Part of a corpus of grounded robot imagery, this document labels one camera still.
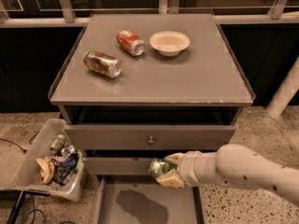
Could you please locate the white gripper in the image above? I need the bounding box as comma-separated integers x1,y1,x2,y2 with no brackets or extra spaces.
156,151,203,189

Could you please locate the crushed green can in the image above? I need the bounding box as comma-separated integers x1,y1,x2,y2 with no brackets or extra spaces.
149,159,171,178

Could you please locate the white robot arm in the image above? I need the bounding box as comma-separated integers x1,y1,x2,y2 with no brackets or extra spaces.
149,144,299,206

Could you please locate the grey bottom drawer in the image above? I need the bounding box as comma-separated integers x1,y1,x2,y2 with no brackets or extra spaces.
95,175,207,224

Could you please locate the grey drawer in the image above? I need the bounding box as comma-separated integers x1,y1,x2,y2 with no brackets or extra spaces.
82,156,220,177
65,124,235,150
95,175,207,224

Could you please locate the grey middle drawer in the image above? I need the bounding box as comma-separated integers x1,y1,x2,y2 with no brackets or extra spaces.
82,156,220,177

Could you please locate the grey drawer cabinet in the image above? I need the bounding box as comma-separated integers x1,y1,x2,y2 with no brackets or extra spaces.
47,13,257,224

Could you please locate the grey top drawer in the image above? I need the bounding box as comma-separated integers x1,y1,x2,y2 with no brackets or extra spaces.
65,124,235,150

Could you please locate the small can in bin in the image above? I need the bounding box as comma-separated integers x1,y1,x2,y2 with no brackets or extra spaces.
50,134,66,153

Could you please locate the brown soda can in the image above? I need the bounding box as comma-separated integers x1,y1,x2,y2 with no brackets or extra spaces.
83,50,121,78

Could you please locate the red soda can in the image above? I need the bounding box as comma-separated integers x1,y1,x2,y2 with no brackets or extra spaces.
116,30,145,57

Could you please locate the dark blue snack bag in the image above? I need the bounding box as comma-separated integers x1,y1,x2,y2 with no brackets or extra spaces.
53,154,78,186

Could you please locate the clear plastic bin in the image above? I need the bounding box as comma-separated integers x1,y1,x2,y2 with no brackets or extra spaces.
1,119,88,202

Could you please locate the tan crumpled object in bin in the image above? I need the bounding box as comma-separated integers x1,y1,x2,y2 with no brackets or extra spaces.
36,158,55,185

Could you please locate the white paper bowl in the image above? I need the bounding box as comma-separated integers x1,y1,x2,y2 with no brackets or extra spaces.
149,31,190,57

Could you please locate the white pole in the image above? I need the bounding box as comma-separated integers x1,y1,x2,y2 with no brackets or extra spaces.
266,57,299,119

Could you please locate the metal window railing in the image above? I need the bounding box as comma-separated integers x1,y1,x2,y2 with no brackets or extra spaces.
0,0,299,23

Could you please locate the black floor cable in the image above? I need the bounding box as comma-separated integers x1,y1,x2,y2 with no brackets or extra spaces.
0,130,41,155

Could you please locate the blue floor cable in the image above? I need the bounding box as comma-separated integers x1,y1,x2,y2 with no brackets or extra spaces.
21,194,48,224

